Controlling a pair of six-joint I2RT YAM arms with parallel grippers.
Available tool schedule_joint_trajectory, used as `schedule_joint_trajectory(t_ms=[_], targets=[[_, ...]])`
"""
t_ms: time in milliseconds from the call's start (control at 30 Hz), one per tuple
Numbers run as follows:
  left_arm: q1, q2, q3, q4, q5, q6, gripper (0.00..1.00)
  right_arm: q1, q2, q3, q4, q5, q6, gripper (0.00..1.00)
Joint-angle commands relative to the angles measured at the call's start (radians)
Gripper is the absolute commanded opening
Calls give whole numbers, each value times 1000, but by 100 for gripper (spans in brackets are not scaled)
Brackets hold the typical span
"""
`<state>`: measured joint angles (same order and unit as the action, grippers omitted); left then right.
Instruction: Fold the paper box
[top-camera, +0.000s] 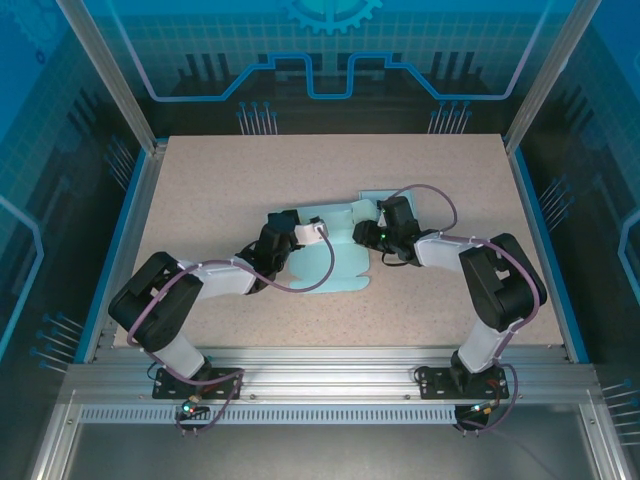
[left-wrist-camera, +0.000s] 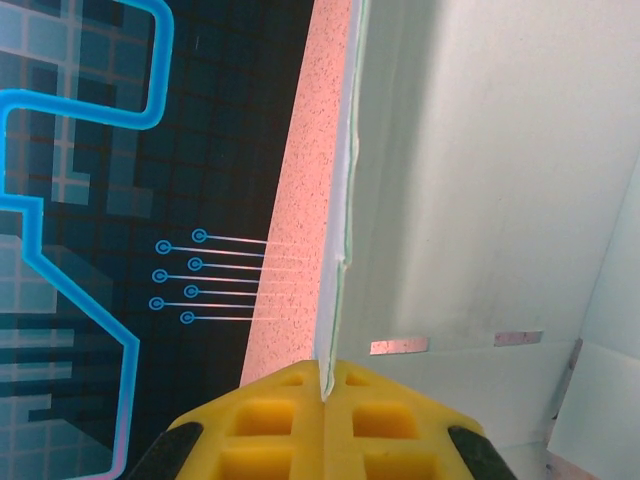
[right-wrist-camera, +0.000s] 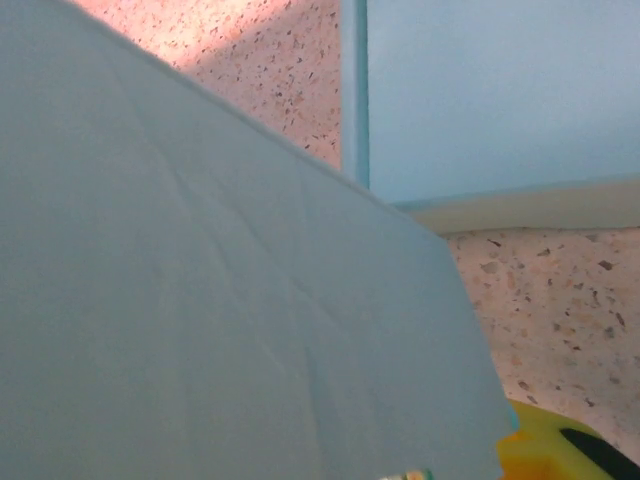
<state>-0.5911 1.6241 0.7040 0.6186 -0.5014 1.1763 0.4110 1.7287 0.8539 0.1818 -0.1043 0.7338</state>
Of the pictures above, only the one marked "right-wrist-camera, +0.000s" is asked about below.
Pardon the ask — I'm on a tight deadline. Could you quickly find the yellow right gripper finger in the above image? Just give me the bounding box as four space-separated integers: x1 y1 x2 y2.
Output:
496 399 632 480

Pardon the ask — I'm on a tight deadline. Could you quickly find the light blue paper box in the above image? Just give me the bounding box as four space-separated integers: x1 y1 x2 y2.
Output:
0 0 640 480

